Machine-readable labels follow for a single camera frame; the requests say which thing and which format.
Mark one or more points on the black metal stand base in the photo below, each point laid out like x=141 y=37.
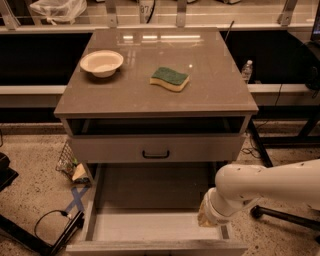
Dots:
x=33 y=241

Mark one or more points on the grey drawer cabinet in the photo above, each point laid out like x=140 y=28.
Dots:
x=215 y=101

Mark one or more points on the clear plastic bag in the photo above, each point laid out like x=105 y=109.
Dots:
x=59 y=11

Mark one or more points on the blue tape cross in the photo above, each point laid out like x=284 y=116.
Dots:
x=77 y=194

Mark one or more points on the grey drawer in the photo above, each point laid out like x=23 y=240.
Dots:
x=156 y=148
x=151 y=210

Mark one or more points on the clear plastic water bottle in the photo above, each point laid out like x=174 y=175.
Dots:
x=247 y=70

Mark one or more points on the wire mesh basket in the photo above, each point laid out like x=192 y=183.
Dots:
x=69 y=166

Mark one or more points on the white paper bowl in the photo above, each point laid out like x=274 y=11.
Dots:
x=102 y=63

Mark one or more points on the black office chair base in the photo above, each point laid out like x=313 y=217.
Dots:
x=258 y=212

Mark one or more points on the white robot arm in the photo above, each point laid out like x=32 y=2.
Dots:
x=238 y=187

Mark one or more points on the grey top drawer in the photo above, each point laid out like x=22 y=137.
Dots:
x=156 y=148

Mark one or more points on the green yellow sponge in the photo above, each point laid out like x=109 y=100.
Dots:
x=169 y=79

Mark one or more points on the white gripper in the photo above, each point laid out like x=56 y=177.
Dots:
x=210 y=206

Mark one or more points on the black table leg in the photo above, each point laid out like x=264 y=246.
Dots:
x=260 y=147

